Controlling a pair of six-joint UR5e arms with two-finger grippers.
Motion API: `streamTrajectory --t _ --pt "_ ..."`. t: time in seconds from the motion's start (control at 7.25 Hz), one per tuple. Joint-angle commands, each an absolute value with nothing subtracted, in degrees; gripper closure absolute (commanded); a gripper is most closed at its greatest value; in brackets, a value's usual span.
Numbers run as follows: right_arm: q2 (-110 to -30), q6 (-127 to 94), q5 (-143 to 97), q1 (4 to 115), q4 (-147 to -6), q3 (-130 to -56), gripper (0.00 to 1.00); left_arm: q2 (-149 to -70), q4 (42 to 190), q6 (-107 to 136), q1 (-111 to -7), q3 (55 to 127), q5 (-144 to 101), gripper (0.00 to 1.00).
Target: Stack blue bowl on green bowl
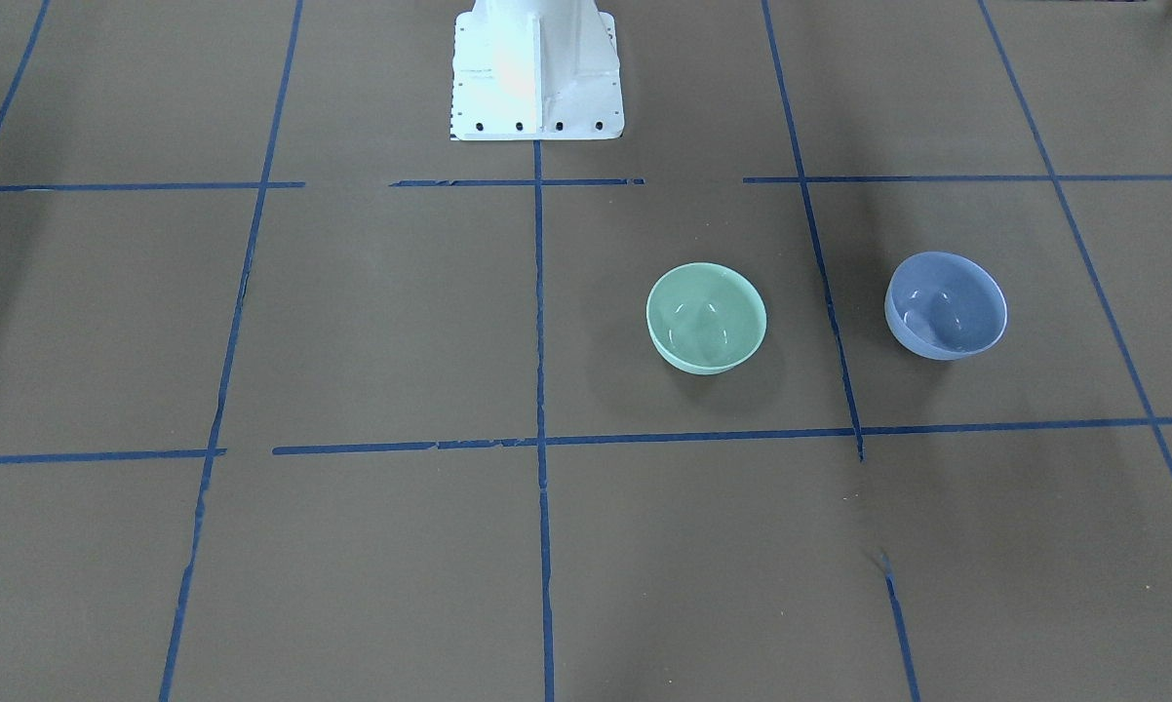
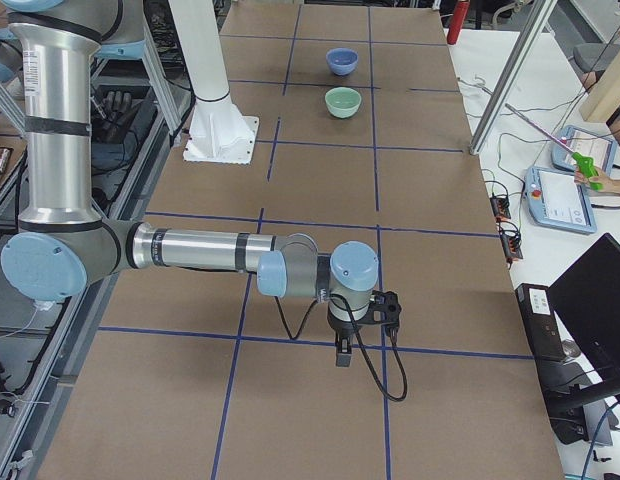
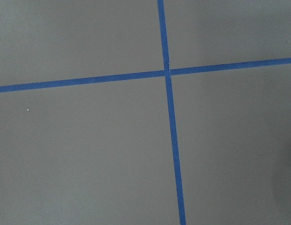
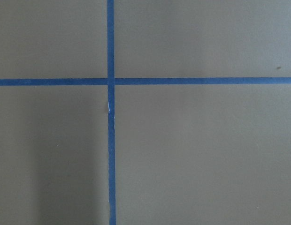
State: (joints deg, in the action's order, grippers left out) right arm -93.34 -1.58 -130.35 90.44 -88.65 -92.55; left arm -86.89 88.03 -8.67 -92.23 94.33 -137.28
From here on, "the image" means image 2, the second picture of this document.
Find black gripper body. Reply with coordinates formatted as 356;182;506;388
327;310;360;346

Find blue bowl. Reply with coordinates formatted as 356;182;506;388
325;48;359;76

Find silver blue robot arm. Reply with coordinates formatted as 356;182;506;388
1;1;378;367

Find green bowl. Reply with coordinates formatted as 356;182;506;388
324;87;362;119

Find person's hand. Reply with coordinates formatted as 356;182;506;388
574;168;620;195

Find black small computer box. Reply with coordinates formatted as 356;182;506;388
515;283;565;362

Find orange black connector module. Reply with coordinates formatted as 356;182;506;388
490;195;511;222

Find near teach pendant tablet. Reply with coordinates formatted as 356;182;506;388
524;166;597;235

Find teach pendant tablet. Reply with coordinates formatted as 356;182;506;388
524;166;597;235
551;125;618;174

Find black monitor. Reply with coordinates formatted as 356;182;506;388
549;233;620;379

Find far teach pendant tablet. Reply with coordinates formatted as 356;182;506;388
551;125;618;174

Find red bottle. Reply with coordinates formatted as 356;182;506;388
446;0;470;45

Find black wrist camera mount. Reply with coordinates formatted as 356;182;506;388
360;290;402;346

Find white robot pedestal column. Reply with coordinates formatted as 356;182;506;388
169;0;259;165

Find green handled reacher grabber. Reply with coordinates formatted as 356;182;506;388
504;103;604;191

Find aluminium frame post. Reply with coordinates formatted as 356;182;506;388
469;0;557;155

